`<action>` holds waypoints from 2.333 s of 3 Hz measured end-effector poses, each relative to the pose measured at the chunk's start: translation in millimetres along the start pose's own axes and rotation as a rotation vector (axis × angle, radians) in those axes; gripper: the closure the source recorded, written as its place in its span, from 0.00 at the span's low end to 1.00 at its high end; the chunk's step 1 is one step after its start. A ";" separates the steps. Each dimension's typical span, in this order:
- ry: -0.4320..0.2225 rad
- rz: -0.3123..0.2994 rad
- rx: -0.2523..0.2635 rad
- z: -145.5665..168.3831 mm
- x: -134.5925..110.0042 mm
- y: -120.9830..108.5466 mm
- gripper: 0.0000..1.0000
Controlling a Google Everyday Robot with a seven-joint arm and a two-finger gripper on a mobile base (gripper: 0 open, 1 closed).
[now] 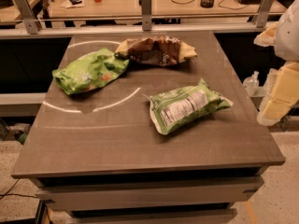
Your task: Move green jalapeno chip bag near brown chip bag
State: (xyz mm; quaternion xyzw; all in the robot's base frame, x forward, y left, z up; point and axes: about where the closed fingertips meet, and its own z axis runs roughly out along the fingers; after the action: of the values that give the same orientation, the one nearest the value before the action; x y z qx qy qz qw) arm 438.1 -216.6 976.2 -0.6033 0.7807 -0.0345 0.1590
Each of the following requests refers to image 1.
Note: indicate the metal bracket post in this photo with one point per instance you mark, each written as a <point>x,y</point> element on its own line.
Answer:
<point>30,20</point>
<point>261,18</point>
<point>146,14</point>

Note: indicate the right metal bracket post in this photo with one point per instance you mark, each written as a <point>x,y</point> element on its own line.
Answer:
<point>261,18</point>

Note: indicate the bright green chip bag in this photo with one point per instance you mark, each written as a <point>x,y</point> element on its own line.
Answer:
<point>90,72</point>

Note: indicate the clear sanitizer bottle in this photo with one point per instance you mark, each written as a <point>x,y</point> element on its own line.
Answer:
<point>251,84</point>

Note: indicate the black mesh pen holder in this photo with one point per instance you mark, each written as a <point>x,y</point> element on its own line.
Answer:
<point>207,3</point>

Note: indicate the middle metal bracket post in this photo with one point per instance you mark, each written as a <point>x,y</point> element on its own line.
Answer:
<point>146,14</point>

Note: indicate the brown chip bag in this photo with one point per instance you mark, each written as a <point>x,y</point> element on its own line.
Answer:
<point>161,50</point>

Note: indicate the upper table drawer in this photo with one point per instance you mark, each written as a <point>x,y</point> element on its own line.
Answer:
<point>150,194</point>

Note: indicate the left metal bracket post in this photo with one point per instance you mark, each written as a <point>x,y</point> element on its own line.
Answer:
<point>30,20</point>

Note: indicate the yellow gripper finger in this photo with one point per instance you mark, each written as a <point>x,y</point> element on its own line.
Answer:
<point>281,93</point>
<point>267,37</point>

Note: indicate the green jalapeno chip bag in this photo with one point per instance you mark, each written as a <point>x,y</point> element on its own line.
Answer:
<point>171,110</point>

